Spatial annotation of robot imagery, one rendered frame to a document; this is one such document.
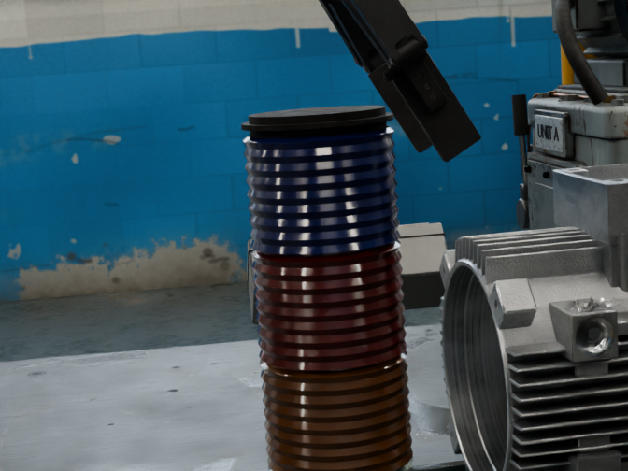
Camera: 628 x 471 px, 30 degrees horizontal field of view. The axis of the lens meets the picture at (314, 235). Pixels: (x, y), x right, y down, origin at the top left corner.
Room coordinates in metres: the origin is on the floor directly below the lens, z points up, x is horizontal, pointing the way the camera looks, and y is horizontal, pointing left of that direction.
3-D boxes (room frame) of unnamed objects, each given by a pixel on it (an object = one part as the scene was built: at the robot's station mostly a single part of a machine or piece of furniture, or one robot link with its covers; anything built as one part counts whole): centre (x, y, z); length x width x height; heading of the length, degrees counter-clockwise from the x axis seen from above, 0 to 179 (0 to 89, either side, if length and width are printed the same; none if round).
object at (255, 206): (0.46, 0.00, 1.19); 0.06 x 0.06 x 0.04
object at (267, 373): (0.46, 0.00, 1.10); 0.06 x 0.06 x 0.04
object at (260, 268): (0.46, 0.00, 1.14); 0.06 x 0.06 x 0.04
